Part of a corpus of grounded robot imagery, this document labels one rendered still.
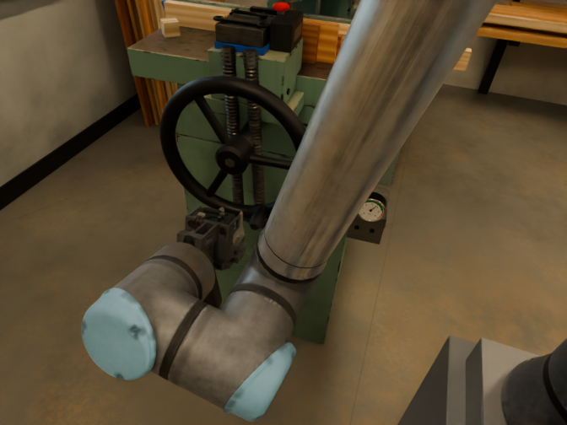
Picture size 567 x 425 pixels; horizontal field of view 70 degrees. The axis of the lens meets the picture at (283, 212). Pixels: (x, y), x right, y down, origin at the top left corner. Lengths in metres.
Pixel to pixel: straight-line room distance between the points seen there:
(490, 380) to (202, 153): 0.74
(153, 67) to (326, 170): 0.65
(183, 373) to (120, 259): 1.30
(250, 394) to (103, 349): 0.16
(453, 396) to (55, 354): 1.18
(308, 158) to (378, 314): 1.20
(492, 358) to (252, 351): 0.45
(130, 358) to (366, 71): 0.35
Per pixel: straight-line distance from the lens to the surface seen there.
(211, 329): 0.44
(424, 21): 0.30
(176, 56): 0.91
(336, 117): 0.34
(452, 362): 0.83
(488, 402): 0.73
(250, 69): 0.73
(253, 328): 0.45
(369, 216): 0.89
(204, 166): 1.02
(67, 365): 1.50
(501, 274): 1.86
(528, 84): 3.45
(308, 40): 0.88
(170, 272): 0.50
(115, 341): 0.46
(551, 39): 2.83
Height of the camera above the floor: 1.22
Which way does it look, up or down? 41 degrees down
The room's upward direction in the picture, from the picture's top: 4 degrees clockwise
